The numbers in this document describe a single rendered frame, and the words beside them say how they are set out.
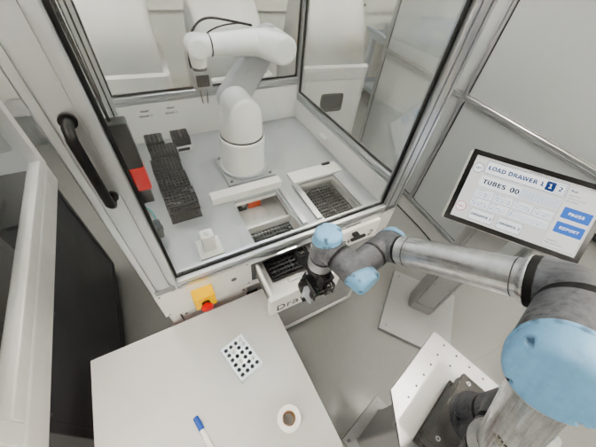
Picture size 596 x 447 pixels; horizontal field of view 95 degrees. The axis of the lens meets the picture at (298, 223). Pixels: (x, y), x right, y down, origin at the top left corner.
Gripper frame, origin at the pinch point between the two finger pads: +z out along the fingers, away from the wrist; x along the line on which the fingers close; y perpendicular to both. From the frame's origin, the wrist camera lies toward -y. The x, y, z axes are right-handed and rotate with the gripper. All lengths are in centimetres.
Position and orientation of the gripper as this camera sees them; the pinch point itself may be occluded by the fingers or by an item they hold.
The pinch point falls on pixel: (309, 291)
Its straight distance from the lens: 99.2
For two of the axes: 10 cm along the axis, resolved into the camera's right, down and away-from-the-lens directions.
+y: 4.7, 6.8, -5.6
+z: -0.8, 6.6, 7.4
